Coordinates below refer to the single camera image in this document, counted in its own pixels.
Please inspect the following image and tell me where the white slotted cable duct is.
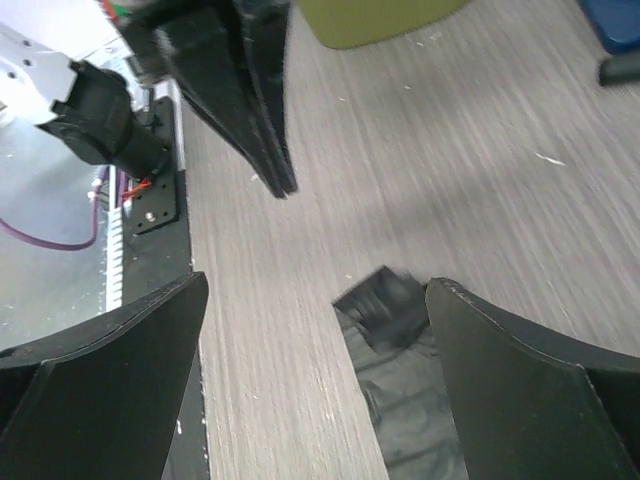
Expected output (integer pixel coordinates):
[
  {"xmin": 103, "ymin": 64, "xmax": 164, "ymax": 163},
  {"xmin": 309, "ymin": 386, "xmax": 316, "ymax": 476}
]
[{"xmin": 105, "ymin": 166, "xmax": 124, "ymax": 312}]

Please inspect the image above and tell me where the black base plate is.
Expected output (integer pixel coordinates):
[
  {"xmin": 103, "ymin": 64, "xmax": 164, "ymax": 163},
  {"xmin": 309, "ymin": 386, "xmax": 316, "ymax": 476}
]
[{"xmin": 123, "ymin": 97, "xmax": 209, "ymax": 479}]

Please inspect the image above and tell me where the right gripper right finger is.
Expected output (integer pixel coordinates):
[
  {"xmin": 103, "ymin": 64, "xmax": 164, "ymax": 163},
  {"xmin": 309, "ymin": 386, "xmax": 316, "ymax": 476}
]
[{"xmin": 426, "ymin": 278, "xmax": 639, "ymax": 479}]

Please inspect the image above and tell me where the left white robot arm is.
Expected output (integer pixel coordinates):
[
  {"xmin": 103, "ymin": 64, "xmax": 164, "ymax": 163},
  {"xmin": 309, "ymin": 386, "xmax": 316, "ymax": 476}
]
[{"xmin": 1, "ymin": 1, "xmax": 297, "ymax": 198}]

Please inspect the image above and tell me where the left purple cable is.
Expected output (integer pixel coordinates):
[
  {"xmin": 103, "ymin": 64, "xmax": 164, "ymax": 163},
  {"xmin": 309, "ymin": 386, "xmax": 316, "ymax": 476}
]
[{"xmin": 0, "ymin": 164, "xmax": 119, "ymax": 252}]

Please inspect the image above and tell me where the blue tray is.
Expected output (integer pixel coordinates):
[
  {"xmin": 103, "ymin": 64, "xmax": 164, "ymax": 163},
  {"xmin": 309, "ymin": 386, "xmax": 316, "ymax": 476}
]
[{"xmin": 578, "ymin": 0, "xmax": 640, "ymax": 54}]

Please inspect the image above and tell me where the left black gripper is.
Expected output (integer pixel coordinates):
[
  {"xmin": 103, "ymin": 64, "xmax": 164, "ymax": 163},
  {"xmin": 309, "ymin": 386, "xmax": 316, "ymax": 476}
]
[{"xmin": 117, "ymin": 1, "xmax": 297, "ymax": 198}]

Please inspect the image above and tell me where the olive green trash bin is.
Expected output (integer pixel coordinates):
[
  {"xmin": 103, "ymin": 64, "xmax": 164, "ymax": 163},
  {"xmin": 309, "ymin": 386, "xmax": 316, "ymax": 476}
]
[{"xmin": 295, "ymin": 0, "xmax": 468, "ymax": 50}]

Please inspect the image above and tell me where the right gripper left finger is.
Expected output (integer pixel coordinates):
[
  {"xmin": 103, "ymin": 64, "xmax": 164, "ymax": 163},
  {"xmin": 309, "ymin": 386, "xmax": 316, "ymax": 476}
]
[{"xmin": 1, "ymin": 272, "xmax": 209, "ymax": 479}]

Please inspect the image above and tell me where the black trash bag roll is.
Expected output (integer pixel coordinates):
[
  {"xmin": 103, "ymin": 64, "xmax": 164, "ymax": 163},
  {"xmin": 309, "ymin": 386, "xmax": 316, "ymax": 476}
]
[{"xmin": 597, "ymin": 51, "xmax": 640, "ymax": 87}]

